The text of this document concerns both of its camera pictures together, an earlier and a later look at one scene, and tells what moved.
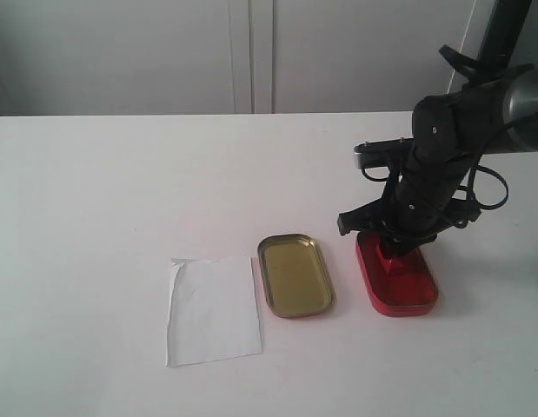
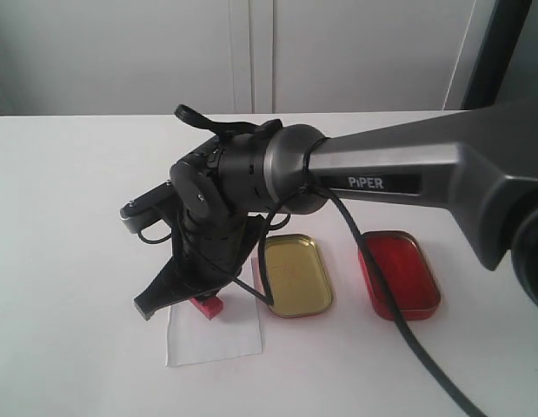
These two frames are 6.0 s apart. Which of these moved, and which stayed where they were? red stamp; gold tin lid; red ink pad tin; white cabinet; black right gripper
Moved: black right gripper; red stamp
Stayed: gold tin lid; red ink pad tin; white cabinet
